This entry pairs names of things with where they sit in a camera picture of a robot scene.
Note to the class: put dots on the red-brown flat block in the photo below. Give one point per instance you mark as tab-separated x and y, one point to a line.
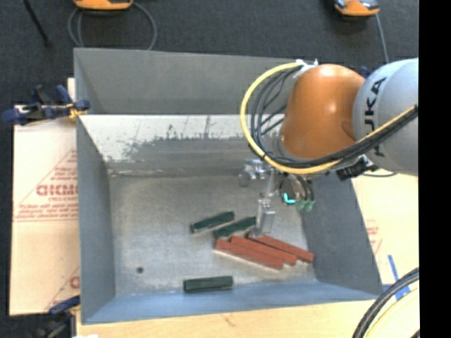
289	248
246	253
267	250

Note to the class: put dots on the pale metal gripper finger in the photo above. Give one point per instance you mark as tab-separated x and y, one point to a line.
269	222
258	220

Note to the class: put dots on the grey metal bin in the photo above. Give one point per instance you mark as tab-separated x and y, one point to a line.
158	224

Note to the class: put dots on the brown cardboard board red print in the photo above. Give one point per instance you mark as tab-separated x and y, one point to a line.
42	252

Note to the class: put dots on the black cylinder on white bracket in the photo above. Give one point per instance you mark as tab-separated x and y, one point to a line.
352	170

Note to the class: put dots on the dark green flat block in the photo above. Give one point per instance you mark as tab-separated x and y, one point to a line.
208	283
234	227
212	222

